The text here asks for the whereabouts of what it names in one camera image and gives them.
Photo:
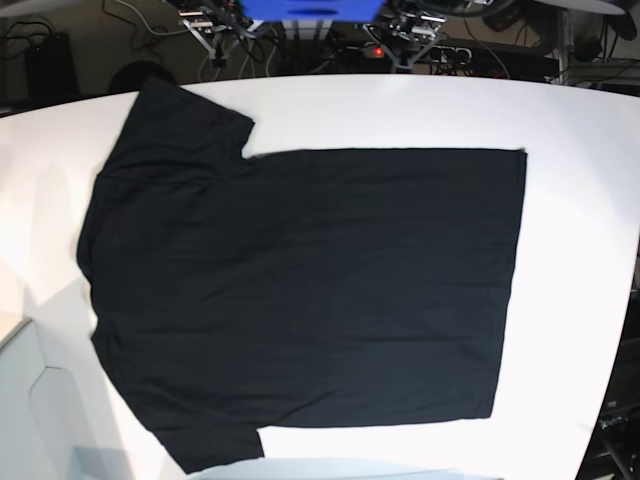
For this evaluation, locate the blue plastic bin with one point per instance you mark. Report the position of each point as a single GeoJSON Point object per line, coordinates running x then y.
{"type": "Point", "coordinates": [362, 11]}

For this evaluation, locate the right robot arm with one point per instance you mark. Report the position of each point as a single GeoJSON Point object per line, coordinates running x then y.
{"type": "Point", "coordinates": [219, 26]}

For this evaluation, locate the black T-shirt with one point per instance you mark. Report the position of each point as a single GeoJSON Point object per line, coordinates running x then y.
{"type": "Point", "coordinates": [308, 288]}

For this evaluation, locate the black power strip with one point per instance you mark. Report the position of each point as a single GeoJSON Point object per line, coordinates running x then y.
{"type": "Point", "coordinates": [408, 56]}

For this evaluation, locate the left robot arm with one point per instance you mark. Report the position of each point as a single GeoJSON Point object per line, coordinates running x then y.
{"type": "Point", "coordinates": [405, 31]}

